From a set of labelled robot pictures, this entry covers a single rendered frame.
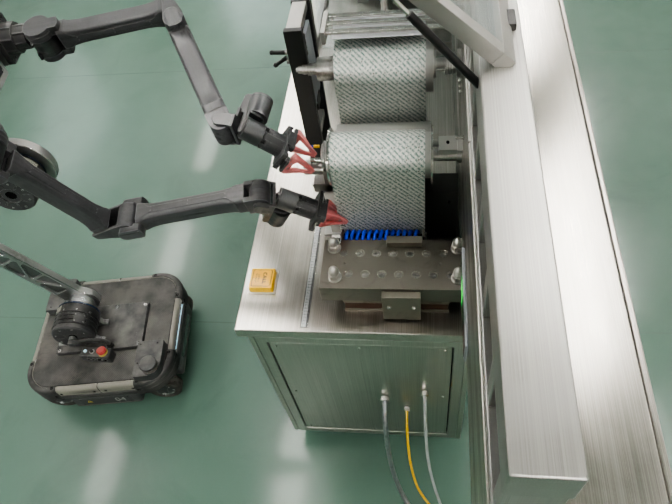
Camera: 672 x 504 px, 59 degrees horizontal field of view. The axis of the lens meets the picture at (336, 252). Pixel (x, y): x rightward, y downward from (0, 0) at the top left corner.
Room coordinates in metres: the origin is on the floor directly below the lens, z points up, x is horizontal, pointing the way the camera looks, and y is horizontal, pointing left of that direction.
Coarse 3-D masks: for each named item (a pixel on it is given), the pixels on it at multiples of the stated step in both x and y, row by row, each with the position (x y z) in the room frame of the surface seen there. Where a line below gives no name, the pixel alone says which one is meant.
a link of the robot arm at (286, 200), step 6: (282, 192) 1.08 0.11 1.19; (288, 192) 1.08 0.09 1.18; (294, 192) 1.09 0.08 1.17; (276, 198) 1.08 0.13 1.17; (282, 198) 1.06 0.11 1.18; (288, 198) 1.06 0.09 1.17; (294, 198) 1.06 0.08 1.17; (276, 204) 1.07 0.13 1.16; (282, 204) 1.06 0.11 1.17; (288, 204) 1.05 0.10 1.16; (294, 204) 1.05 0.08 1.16; (276, 210) 1.07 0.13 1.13; (282, 210) 1.07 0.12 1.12; (288, 210) 1.05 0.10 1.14
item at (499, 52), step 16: (416, 0) 0.85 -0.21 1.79; (432, 0) 0.85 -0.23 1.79; (448, 0) 0.86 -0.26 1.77; (496, 0) 0.98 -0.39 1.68; (416, 16) 0.84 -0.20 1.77; (432, 16) 0.85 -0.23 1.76; (448, 16) 0.84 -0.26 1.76; (464, 16) 0.85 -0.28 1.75; (496, 16) 0.93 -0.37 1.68; (432, 32) 0.84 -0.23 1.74; (464, 32) 0.83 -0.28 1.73; (480, 32) 0.83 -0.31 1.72; (496, 32) 0.89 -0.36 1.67; (448, 48) 0.83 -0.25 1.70; (480, 48) 0.83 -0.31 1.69; (496, 48) 0.82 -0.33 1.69; (512, 48) 0.84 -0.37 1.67; (464, 64) 0.82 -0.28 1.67; (496, 64) 0.82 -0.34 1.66; (512, 64) 0.81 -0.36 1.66
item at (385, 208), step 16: (336, 192) 1.04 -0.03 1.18; (352, 192) 1.03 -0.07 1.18; (368, 192) 1.02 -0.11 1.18; (384, 192) 1.01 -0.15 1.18; (400, 192) 1.00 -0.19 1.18; (416, 192) 0.99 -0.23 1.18; (352, 208) 1.03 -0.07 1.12; (368, 208) 1.02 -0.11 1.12; (384, 208) 1.01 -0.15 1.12; (400, 208) 1.00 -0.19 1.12; (416, 208) 0.99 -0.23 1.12; (352, 224) 1.03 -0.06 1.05; (368, 224) 1.02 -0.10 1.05; (384, 224) 1.01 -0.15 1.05; (400, 224) 1.00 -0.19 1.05; (416, 224) 0.99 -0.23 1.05
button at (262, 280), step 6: (252, 270) 1.04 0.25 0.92; (258, 270) 1.04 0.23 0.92; (264, 270) 1.03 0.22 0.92; (270, 270) 1.03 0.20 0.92; (252, 276) 1.02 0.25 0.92; (258, 276) 1.02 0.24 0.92; (264, 276) 1.01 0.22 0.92; (270, 276) 1.01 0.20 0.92; (252, 282) 1.00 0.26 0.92; (258, 282) 1.00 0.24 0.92; (264, 282) 0.99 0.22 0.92; (270, 282) 0.99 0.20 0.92; (252, 288) 0.98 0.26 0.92; (258, 288) 0.98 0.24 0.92; (264, 288) 0.97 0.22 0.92; (270, 288) 0.97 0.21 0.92
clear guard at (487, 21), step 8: (456, 0) 0.91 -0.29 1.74; (464, 0) 0.92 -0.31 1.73; (472, 0) 0.94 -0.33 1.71; (480, 0) 0.96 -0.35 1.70; (488, 0) 0.98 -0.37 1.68; (464, 8) 0.90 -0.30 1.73; (472, 8) 0.92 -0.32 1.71; (480, 8) 0.93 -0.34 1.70; (488, 8) 0.95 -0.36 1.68; (472, 16) 0.89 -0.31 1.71; (480, 16) 0.91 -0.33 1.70; (488, 16) 0.92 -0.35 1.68; (480, 24) 0.88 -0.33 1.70; (488, 24) 0.90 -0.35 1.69
